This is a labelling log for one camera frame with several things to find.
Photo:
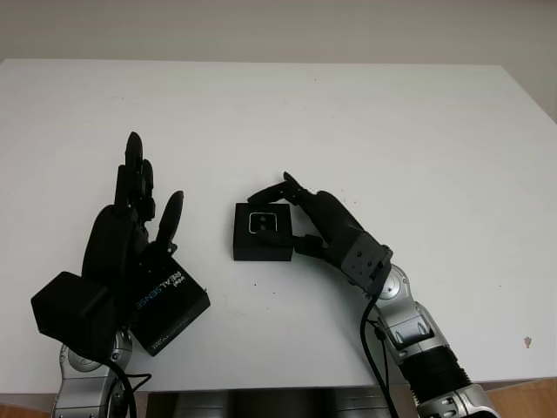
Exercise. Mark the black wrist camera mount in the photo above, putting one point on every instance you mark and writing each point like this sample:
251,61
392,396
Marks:
69,309
367,265

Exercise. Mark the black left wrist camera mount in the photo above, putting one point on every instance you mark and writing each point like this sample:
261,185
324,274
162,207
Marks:
69,309

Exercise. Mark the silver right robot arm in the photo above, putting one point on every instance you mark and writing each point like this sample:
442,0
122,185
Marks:
426,339

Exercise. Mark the black RealSense box lid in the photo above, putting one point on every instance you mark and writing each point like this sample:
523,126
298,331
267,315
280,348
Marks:
174,300

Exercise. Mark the dark grey robot torso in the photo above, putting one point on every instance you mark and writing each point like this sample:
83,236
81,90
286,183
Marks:
270,405

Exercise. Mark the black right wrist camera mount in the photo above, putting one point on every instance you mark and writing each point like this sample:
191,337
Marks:
367,265

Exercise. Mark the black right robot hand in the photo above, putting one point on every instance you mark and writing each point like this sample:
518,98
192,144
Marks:
335,222

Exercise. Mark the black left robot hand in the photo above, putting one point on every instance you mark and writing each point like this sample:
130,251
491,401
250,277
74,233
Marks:
109,244

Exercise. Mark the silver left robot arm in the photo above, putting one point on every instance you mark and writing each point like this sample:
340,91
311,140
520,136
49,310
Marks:
78,387

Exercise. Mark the small silver depth camera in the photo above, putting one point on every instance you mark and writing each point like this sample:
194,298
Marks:
262,222

